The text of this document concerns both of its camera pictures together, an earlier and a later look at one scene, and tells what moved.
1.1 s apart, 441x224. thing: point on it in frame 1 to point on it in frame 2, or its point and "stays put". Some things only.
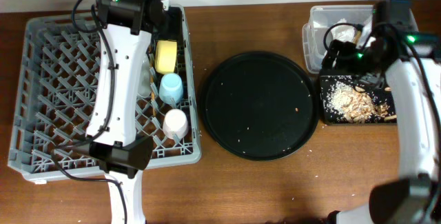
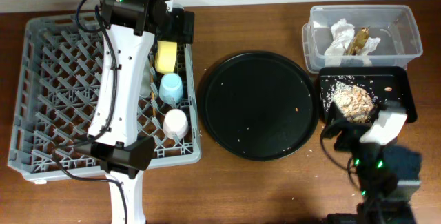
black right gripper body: [349, 60] to [351, 134]
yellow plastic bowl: [166, 56] stays put
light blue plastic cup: [171, 88] stays put
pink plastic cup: [175, 125] stays put
